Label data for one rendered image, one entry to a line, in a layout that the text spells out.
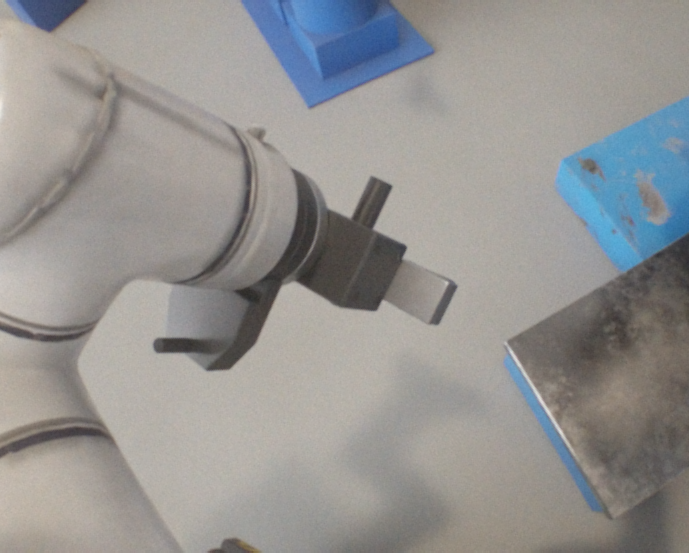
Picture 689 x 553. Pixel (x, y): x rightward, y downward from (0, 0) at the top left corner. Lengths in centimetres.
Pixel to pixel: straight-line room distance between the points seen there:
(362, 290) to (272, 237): 8
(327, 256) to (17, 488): 20
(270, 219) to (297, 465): 100
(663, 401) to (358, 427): 64
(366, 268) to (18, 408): 19
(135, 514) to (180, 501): 110
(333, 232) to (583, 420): 84
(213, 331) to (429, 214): 110
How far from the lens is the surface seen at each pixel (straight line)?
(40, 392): 23
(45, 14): 257
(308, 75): 172
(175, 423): 134
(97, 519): 21
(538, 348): 109
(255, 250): 26
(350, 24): 162
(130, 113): 20
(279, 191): 26
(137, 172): 20
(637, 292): 119
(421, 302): 34
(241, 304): 30
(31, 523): 21
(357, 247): 30
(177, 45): 208
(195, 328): 32
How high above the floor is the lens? 118
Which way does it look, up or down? 64 degrees down
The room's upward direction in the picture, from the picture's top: 19 degrees counter-clockwise
